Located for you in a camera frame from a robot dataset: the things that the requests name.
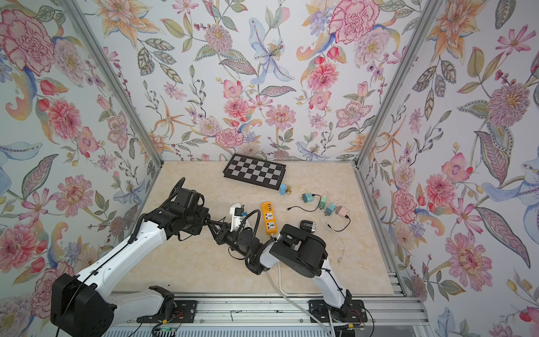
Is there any aluminium corner post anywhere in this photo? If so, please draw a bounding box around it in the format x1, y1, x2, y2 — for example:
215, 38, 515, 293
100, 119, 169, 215
355, 1, 442, 169
56, 0, 164, 168

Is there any grey power strip cord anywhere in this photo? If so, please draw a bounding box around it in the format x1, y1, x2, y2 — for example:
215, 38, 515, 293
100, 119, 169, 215
264, 271, 334, 337

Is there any black shaver cable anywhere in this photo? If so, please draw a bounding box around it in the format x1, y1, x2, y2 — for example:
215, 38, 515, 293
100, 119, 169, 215
326, 215, 352, 233
287, 194, 323, 213

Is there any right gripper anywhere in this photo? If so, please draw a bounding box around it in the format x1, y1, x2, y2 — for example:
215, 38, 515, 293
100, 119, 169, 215
210, 221, 253, 261

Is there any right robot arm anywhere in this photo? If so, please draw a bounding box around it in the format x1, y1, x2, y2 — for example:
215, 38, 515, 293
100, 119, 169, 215
206, 220, 352, 322

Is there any orange power strip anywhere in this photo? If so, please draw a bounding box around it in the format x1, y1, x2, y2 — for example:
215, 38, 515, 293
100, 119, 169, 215
261, 202, 278, 236

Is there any white power strip cord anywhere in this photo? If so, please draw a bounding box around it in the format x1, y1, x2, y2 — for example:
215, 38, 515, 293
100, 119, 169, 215
277, 273, 338, 337

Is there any black white chessboard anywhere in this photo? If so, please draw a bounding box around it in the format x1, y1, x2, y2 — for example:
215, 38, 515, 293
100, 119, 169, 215
223, 154, 286, 190

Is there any teal USB charger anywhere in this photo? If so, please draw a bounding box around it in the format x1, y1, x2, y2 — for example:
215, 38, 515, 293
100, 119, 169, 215
324, 203, 336, 216

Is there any black electric shaver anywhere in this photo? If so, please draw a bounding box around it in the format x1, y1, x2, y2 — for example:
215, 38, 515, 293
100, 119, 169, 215
300, 220, 317, 234

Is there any left aluminium corner post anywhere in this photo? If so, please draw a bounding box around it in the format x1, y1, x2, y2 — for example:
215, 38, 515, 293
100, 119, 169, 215
56, 0, 164, 168

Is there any light green USB charger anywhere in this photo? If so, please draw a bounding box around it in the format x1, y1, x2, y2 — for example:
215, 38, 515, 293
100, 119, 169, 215
318, 197, 327, 210

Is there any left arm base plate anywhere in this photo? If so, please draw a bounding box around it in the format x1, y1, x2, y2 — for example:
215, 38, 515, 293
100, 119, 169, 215
136, 300, 198, 324

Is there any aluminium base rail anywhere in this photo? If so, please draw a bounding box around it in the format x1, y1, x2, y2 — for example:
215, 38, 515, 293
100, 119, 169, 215
106, 295, 435, 336

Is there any right aluminium corner post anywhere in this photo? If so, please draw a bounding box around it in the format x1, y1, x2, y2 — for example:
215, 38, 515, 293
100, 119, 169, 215
355, 1, 442, 169

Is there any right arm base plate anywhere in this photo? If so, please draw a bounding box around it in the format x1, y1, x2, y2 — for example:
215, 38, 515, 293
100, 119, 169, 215
308, 300, 369, 323

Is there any white power strip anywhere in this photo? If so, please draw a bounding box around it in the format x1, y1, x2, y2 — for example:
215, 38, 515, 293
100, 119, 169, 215
230, 204, 243, 218

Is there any thin white USB cable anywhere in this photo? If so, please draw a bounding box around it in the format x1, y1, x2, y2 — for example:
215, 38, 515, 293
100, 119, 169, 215
317, 196, 354, 265

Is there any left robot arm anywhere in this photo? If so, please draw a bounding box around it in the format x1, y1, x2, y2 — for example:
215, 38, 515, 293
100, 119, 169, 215
50, 184, 209, 336

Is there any brown charger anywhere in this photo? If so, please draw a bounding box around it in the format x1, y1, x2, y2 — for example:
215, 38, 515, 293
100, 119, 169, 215
335, 206, 350, 218

